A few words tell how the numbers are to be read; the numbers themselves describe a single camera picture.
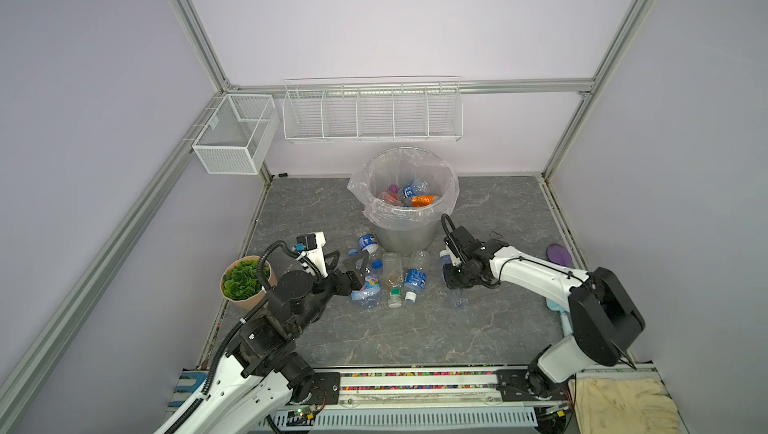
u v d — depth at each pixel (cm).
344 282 59
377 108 98
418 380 76
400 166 94
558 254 96
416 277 87
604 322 44
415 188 95
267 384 61
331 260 69
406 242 93
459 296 82
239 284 81
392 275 91
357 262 60
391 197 98
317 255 58
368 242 96
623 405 71
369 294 88
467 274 74
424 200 89
